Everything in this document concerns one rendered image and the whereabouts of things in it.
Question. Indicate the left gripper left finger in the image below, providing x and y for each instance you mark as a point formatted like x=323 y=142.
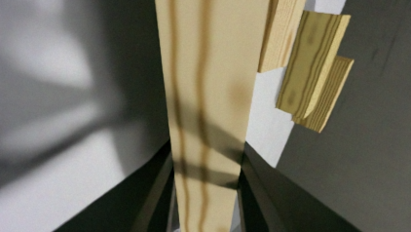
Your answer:
x=128 y=205

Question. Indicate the grey panel wall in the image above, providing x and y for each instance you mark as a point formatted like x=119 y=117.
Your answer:
x=238 y=229

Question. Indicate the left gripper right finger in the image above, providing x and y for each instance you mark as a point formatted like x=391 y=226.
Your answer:
x=285 y=205

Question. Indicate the long pale wooden board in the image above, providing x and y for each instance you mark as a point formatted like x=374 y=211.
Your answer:
x=210 y=53

